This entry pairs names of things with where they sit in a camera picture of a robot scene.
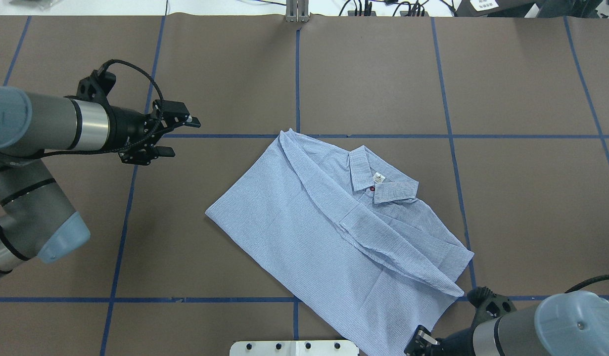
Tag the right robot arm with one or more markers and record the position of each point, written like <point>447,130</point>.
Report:
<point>573,323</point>

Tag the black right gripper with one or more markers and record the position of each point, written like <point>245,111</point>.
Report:
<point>456,343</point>

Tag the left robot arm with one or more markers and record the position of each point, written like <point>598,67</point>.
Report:
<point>39,220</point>

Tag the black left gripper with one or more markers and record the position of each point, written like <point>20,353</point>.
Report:
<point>127,123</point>

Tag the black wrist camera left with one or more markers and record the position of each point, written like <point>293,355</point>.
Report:
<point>96,87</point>

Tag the light blue striped shirt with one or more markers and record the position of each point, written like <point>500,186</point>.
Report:
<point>346,233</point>

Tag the aluminium frame post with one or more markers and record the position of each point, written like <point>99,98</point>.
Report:
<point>297,11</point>

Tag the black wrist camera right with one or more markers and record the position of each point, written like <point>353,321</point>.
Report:
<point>488,305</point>

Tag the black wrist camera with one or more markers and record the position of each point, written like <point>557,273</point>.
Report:
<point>96,87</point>
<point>488,305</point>

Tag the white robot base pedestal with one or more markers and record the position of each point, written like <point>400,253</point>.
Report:
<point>295,348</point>

